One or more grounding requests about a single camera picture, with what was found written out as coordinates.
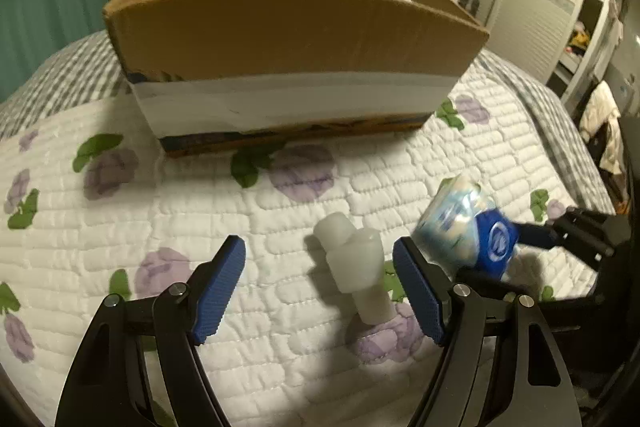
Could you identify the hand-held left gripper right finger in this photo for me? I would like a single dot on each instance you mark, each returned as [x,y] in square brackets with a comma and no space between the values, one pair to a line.
[417,289]

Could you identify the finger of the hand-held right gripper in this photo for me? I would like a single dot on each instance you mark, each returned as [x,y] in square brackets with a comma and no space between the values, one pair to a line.
[537,234]
[482,278]

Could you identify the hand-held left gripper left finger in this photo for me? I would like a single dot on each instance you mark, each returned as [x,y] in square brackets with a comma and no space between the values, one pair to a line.
[220,287]

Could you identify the blue white tissue packet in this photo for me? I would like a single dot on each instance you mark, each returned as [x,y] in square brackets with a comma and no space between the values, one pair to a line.
[465,227]

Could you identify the white plastic pipe fitting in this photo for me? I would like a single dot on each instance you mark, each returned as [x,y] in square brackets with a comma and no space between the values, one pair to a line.
[355,269]

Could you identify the brown cardboard box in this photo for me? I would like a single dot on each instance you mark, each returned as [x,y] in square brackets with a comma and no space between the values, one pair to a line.
[280,57]

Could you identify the white floral quilt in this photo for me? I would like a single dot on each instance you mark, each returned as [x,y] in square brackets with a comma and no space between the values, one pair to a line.
[280,217]

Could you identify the chair with clothes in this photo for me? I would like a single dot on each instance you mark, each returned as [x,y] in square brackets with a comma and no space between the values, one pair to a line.
[602,127]

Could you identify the white louvred wardrobe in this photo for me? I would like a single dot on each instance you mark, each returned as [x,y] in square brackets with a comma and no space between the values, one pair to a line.
[540,2]

